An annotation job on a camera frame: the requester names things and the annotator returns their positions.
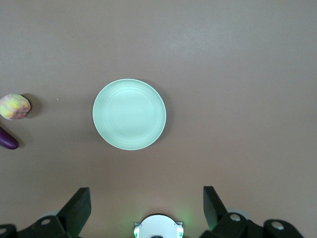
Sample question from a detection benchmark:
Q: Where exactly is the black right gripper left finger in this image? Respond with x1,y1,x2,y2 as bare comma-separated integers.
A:
0,187,93,238

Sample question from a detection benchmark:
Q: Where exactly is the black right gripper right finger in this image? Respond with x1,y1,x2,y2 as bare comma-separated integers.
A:
202,185,306,238

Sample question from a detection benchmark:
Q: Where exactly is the long purple eggplant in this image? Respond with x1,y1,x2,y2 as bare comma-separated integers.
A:
0,126,19,150

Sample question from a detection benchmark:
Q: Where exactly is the yellow pink peach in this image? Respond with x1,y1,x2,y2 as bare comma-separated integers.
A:
0,93,32,121

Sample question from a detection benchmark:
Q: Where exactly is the light green round plate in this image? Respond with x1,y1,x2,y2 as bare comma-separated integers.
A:
92,78,167,151

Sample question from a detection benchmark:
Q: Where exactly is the brown table cloth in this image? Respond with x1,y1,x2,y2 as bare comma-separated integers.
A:
0,0,317,238

